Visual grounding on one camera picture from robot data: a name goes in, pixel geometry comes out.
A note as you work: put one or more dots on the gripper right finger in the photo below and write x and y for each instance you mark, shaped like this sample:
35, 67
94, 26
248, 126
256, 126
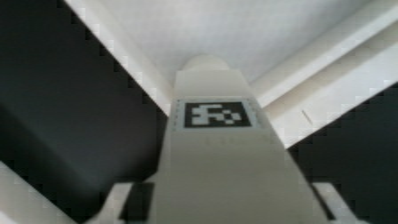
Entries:
343, 216

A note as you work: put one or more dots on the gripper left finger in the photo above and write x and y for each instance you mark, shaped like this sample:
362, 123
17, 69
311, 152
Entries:
126, 204

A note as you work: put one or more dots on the white desk leg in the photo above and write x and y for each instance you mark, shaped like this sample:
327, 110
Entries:
227, 181

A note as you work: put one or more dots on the white desk tabletop tray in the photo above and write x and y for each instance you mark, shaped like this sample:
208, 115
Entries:
279, 37

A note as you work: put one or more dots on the white left fence block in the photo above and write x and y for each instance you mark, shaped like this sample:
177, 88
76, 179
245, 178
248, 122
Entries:
25, 207

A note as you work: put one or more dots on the white front fence bar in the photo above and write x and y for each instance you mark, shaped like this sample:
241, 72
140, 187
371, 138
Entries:
332, 92

